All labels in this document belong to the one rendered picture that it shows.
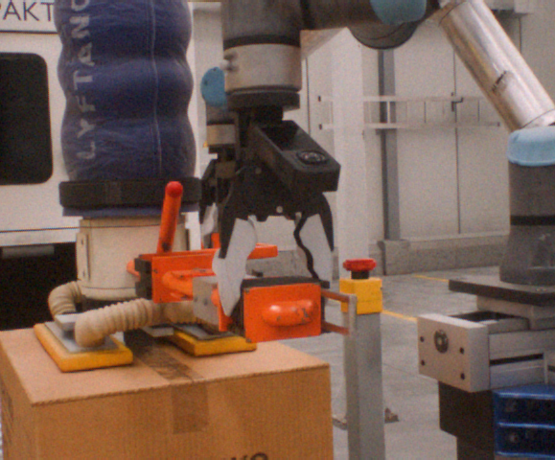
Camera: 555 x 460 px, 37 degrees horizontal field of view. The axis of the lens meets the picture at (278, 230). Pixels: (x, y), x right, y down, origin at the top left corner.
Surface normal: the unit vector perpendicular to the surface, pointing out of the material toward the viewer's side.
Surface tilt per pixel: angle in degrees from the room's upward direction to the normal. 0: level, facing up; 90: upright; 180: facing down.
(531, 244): 72
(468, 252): 90
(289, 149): 27
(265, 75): 90
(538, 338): 90
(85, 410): 90
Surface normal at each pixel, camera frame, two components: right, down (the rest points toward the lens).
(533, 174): -0.62, 0.07
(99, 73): -0.28, -0.29
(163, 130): 0.62, -0.23
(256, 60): -0.15, 0.05
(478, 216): 0.37, 0.03
